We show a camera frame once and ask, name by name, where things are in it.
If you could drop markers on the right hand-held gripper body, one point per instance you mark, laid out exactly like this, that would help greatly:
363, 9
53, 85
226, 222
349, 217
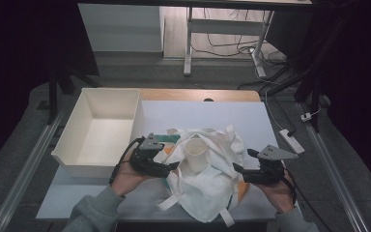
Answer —
270, 167

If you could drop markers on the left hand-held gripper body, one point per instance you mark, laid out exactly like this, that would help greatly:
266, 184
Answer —
145, 158

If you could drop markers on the white paper cup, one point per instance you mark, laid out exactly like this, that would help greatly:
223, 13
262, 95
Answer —
195, 154

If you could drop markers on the white patterned tote bag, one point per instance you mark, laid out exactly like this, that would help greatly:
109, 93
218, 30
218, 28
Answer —
206, 193

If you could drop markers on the white plastic storage box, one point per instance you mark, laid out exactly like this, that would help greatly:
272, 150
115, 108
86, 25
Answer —
74, 135

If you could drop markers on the person's left hand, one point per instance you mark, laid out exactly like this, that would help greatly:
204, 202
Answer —
128, 180

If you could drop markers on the person's right hand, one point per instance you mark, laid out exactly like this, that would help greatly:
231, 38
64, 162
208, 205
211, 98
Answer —
278, 196

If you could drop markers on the white power strip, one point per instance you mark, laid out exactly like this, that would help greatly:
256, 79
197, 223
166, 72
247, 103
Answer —
292, 141

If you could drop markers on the small white plug adapter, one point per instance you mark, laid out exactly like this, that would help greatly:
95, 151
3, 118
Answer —
306, 117

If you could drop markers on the white table sheet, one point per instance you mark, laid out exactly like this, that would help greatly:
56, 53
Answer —
206, 112

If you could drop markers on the black stand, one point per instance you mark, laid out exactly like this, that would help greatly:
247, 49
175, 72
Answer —
315, 80
53, 96

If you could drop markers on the white cabinet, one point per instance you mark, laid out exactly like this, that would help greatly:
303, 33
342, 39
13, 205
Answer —
122, 29

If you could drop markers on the aluminium rail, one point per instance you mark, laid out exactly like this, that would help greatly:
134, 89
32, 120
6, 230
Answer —
335, 177
25, 170

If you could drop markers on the white metal desk frame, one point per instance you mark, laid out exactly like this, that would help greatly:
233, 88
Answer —
225, 27

